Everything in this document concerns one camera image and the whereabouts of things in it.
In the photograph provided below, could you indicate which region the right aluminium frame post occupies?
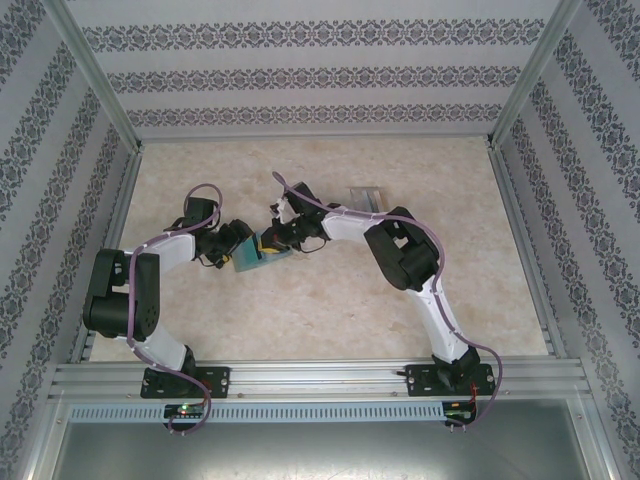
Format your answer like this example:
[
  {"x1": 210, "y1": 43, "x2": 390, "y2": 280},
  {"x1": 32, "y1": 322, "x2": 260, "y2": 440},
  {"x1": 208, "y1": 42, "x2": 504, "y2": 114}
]
[{"x1": 487, "y1": 0, "x2": 584, "y2": 149}]

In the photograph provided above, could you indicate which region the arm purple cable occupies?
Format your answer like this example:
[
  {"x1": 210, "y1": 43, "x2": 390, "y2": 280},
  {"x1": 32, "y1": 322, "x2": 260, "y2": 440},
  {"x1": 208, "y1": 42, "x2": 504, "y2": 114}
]
[
  {"x1": 127, "y1": 183, "x2": 224, "y2": 436},
  {"x1": 271, "y1": 171, "x2": 503, "y2": 431}
]

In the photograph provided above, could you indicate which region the left aluminium frame post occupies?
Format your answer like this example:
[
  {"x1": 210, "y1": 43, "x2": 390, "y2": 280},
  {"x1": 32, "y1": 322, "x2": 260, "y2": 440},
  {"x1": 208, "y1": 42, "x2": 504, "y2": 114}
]
[{"x1": 42, "y1": 0, "x2": 146, "y2": 154}]

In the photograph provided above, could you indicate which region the teal credit card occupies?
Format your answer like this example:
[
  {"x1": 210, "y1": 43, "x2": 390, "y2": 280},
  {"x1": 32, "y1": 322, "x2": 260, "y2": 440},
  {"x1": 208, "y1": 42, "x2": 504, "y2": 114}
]
[{"x1": 234, "y1": 240, "x2": 262, "y2": 272}]

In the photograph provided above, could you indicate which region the aluminium mounting rail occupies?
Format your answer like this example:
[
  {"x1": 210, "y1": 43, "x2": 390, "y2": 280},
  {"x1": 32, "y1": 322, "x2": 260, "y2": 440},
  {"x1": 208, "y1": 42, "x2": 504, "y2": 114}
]
[{"x1": 47, "y1": 363, "x2": 594, "y2": 401}]

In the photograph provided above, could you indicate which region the grey metal sheet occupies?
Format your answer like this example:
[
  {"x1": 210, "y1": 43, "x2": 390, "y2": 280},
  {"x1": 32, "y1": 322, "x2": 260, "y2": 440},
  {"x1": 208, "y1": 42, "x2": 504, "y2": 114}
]
[{"x1": 29, "y1": 399, "x2": 619, "y2": 480}]

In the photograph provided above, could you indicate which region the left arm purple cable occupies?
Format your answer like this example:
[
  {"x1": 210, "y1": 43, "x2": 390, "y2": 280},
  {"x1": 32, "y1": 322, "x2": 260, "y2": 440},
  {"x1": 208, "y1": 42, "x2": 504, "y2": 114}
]
[{"x1": 127, "y1": 183, "x2": 224, "y2": 436}]

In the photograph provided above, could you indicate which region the grey slotted cable duct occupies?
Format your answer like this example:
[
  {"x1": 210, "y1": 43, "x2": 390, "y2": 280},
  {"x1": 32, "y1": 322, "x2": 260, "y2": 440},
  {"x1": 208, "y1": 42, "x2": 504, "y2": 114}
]
[{"x1": 67, "y1": 402, "x2": 449, "y2": 424}]

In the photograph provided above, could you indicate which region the aluminium frame post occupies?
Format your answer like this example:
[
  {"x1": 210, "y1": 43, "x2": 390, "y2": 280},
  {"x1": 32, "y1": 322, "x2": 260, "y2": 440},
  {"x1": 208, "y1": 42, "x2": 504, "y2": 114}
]
[
  {"x1": 42, "y1": 0, "x2": 146, "y2": 154},
  {"x1": 487, "y1": 0, "x2": 584, "y2": 149}
]

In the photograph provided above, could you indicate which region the clear plastic card box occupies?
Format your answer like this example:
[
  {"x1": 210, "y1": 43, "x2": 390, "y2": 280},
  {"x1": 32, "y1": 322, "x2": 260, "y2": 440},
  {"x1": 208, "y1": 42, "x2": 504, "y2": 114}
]
[{"x1": 348, "y1": 185, "x2": 386, "y2": 214}]

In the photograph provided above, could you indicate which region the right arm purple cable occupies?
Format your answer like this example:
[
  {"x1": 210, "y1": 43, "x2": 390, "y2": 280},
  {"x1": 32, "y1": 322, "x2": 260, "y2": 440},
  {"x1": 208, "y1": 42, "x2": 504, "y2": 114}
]
[{"x1": 271, "y1": 171, "x2": 503, "y2": 431}]

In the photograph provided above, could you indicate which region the right aluminium side rail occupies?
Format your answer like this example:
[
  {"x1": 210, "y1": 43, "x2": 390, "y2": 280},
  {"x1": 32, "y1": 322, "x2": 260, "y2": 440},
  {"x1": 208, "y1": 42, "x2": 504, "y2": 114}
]
[{"x1": 492, "y1": 147, "x2": 569, "y2": 359}]

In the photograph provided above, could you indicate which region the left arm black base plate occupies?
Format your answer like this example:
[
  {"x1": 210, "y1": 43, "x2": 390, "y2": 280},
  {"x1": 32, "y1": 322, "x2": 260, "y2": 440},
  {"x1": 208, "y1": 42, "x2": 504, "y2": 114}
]
[{"x1": 139, "y1": 366, "x2": 232, "y2": 400}]

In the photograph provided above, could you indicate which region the sage green card holder wallet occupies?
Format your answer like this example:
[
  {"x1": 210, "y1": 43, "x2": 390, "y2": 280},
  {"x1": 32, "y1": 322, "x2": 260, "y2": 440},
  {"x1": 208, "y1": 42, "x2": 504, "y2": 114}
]
[{"x1": 232, "y1": 232, "x2": 296, "y2": 274}]

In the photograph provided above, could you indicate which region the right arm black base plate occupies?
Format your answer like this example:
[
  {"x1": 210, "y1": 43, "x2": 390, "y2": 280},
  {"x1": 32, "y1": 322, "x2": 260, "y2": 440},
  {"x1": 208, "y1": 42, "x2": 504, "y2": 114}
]
[{"x1": 405, "y1": 363, "x2": 497, "y2": 399}]

